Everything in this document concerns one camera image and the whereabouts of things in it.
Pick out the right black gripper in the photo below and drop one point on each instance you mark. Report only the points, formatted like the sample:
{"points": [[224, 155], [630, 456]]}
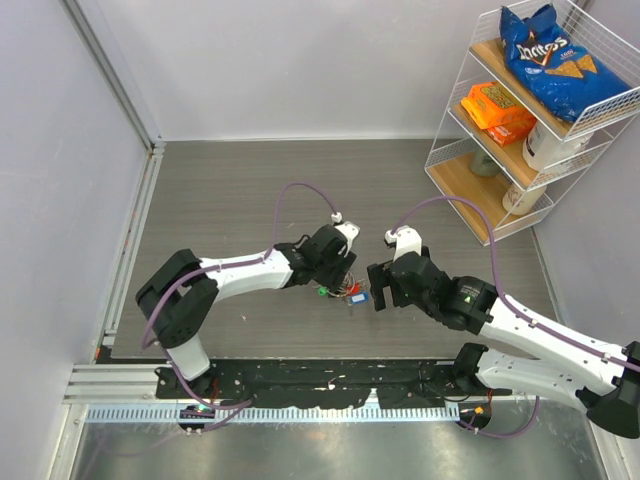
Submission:
{"points": [[380, 276]]}

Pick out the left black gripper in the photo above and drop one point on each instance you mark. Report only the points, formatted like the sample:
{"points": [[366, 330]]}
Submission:
{"points": [[333, 280]]}

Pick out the large metal keyring with keys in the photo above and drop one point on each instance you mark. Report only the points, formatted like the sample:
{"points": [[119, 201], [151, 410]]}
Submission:
{"points": [[346, 290]]}

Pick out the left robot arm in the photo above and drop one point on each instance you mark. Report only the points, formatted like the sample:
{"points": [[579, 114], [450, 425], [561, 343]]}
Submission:
{"points": [[177, 299]]}

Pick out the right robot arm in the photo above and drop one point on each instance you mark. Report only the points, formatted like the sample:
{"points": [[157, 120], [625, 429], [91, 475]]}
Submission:
{"points": [[598, 379]]}

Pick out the loose key with blue tag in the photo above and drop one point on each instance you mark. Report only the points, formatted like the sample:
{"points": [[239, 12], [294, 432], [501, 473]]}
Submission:
{"points": [[354, 302]]}

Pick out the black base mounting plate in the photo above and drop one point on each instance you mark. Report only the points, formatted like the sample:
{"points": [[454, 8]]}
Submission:
{"points": [[333, 383]]}

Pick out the grey cup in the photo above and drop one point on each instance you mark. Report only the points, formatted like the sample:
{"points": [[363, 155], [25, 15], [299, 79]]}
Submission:
{"points": [[482, 164]]}

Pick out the cream bottle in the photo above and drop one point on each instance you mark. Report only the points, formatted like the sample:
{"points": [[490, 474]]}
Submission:
{"points": [[519, 202]]}

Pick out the orange snack box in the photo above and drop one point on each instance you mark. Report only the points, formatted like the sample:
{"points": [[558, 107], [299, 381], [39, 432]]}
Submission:
{"points": [[498, 113]]}

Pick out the white plastic jug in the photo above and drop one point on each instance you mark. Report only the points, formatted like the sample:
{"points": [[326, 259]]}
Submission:
{"points": [[542, 149]]}

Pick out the blue Doritos chip bag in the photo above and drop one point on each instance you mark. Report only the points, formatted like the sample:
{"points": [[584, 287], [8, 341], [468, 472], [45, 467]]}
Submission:
{"points": [[563, 76]]}

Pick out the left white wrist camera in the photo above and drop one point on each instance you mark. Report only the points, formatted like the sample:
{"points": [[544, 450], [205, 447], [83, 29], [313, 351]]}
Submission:
{"points": [[349, 230]]}

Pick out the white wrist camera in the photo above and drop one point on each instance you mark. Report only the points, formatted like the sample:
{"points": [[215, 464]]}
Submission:
{"points": [[403, 240], [349, 230]]}

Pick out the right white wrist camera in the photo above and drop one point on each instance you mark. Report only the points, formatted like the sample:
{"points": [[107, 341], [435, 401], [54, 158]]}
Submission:
{"points": [[403, 240]]}

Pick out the white slotted cable duct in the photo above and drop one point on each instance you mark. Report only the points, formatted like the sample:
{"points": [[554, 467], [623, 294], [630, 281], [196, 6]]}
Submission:
{"points": [[185, 413]]}

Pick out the white wire shelf rack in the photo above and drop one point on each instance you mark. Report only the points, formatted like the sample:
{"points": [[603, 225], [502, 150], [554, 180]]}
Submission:
{"points": [[478, 200]]}

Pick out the aluminium frame rail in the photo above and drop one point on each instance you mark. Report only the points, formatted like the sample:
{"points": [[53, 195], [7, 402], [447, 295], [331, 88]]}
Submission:
{"points": [[106, 51]]}

